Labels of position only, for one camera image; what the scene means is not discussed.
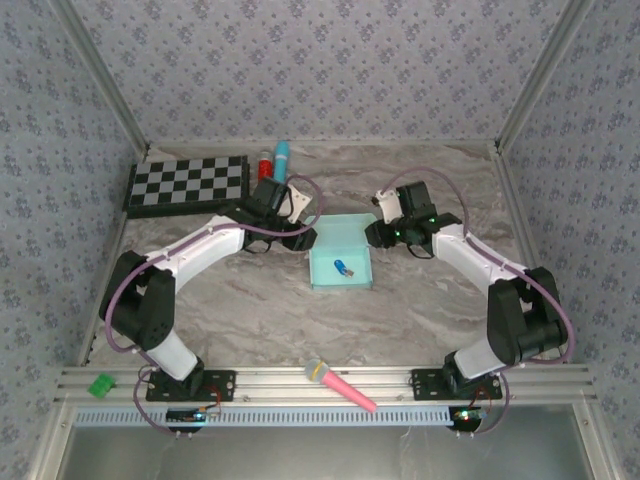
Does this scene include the aluminium mounting rail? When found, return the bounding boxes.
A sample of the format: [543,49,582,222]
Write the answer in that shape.
[52,364,599,405]

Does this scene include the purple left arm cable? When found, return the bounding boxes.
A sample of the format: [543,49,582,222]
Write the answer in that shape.
[103,173,327,440]

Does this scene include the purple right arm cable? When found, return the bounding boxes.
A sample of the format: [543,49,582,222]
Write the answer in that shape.
[378,167,577,440]

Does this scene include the pink toy microphone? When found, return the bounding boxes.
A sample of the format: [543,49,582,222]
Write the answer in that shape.
[304,358,378,414]

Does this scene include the teal blue marker pen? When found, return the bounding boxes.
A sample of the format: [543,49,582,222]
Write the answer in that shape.
[272,140,292,185]

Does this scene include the black and grey chessboard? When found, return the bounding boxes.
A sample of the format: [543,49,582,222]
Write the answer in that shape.
[122,155,251,220]

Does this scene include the aluminium side rail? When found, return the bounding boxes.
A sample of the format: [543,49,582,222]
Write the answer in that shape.
[77,149,151,367]
[491,144,572,365]

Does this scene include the grey slotted cable duct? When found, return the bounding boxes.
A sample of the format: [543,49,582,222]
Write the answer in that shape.
[73,405,459,428]

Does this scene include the light blue paper box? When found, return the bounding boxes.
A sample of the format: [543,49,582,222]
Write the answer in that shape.
[304,213,377,293]

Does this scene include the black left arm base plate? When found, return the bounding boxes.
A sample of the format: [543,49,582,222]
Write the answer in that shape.
[146,368,237,403]

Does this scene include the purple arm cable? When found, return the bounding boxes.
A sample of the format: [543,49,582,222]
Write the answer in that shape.
[378,167,577,440]
[103,173,327,440]

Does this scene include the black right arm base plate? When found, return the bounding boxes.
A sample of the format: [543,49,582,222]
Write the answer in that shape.
[410,368,503,401]

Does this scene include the aluminium frame post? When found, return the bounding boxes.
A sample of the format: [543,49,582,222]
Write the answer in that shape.
[49,0,152,154]
[493,0,596,153]

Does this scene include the green toy block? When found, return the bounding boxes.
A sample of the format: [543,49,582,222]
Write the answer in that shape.
[87,373,117,399]

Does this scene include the small circuit board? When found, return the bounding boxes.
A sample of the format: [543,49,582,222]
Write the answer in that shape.
[166,407,222,427]
[448,405,489,432]

